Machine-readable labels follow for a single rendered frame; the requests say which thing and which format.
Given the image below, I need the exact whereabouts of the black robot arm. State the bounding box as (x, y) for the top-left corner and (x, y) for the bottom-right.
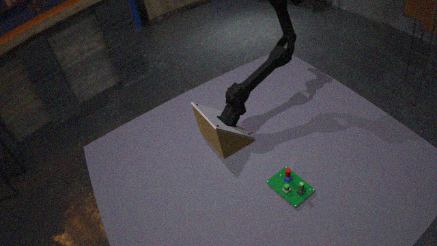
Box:
(217, 0), (297, 127)

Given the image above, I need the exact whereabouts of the green circuit board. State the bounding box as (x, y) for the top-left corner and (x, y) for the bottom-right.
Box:
(266, 166), (315, 209)

